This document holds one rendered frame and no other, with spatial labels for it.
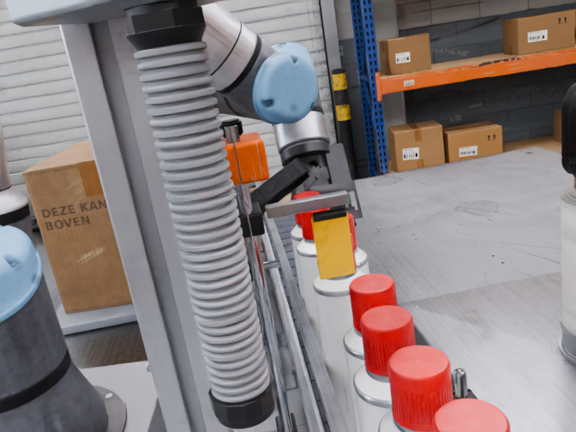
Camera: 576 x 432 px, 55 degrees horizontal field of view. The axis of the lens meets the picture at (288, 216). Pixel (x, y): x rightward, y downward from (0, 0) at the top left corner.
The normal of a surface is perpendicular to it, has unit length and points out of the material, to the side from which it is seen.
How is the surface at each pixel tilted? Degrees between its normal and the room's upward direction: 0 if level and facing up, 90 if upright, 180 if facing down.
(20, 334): 92
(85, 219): 90
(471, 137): 90
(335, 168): 60
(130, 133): 90
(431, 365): 2
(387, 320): 3
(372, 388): 42
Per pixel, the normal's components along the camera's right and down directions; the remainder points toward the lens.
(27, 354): 0.80, 0.09
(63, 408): 0.82, -0.27
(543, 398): -0.15, -0.94
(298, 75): 0.48, 0.23
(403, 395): -0.65, 0.32
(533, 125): 0.02, 0.30
